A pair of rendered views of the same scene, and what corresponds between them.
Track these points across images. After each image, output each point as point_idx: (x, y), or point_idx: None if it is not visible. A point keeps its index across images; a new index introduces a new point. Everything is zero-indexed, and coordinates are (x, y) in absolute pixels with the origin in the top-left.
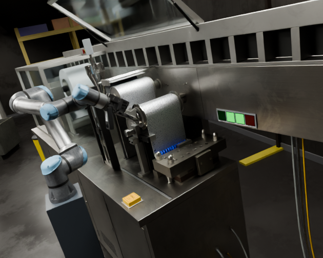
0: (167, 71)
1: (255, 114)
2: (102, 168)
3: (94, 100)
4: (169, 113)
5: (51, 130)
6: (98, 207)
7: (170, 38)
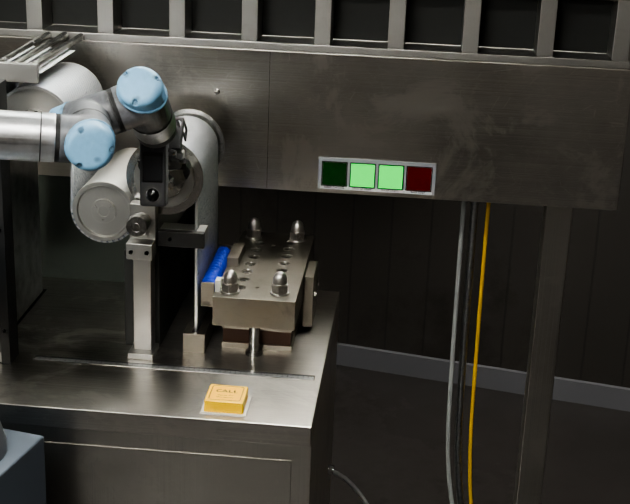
0: (142, 54)
1: (436, 165)
2: None
3: (168, 116)
4: (211, 170)
5: None
6: None
7: None
